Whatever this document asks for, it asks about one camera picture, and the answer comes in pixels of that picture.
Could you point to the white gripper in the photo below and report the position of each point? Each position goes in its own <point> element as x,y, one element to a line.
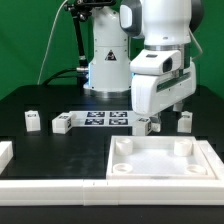
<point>152,94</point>

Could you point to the white square tabletop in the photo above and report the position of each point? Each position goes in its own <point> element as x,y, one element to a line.
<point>157,157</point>

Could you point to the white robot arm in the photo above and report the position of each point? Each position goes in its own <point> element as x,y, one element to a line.
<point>119,37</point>

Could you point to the white sheet with fiducial tags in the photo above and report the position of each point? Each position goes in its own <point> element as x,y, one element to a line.
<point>103,118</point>

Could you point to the white U-shaped obstacle fence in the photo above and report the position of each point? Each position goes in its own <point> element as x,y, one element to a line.
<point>118,192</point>

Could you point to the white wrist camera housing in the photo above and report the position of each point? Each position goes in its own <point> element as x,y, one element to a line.
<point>156,62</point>

